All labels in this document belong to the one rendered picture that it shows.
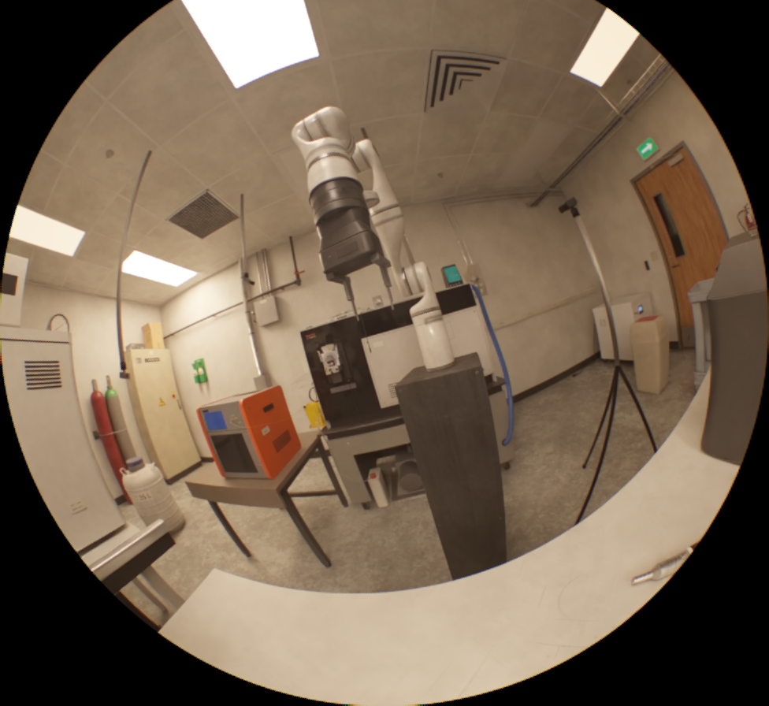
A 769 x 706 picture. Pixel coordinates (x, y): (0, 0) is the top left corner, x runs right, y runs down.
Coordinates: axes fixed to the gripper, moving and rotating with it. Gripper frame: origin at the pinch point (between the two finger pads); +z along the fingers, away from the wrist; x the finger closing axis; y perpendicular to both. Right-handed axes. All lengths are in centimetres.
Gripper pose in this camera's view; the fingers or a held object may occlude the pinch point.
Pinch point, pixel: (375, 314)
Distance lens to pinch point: 30.6
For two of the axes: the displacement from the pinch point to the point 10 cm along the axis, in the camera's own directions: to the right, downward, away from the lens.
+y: -3.3, 0.2, -9.4
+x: 9.0, -2.8, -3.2
